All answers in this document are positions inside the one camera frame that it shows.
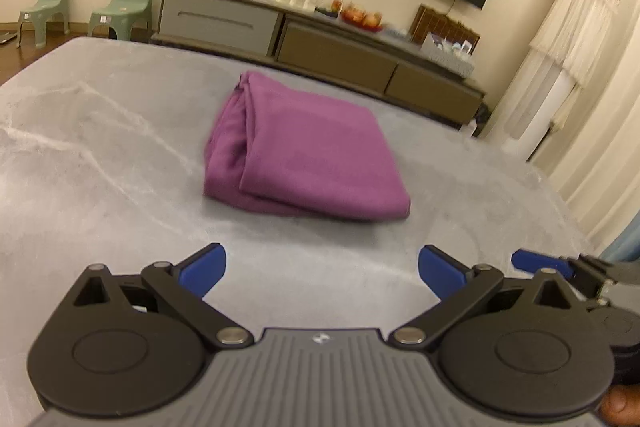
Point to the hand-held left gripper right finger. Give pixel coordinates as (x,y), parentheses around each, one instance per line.
(440,269)

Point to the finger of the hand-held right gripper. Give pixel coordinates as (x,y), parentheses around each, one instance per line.
(540,261)

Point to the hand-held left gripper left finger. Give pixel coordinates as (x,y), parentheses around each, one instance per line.
(202,269)

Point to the purple fleece garment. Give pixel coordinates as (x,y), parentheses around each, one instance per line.
(310,152)

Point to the person's right hand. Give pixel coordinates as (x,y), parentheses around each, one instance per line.
(622,407)

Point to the cream curtain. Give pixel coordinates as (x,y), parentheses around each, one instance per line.
(607,157)

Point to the white standing air conditioner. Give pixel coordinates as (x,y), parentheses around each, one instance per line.
(540,117)

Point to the dark bag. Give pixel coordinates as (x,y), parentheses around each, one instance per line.
(481,119)

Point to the grey storage basket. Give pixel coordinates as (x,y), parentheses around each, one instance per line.
(445,62)

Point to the clear glass dish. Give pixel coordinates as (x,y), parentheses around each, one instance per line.
(398,34)

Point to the grey and brown sideboard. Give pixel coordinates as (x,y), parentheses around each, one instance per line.
(325,57)

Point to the wooden chess board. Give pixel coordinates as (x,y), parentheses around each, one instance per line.
(440,22)

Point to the white lace cover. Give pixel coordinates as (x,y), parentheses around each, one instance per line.
(585,17)

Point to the red fruit bowl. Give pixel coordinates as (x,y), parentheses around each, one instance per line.
(362,19)

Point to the green plastic chair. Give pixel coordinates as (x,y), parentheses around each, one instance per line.
(127,2)
(47,4)

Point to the small orange jar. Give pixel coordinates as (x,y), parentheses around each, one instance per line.
(336,5)

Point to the dark flat thing on floor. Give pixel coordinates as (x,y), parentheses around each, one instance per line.
(7,38)

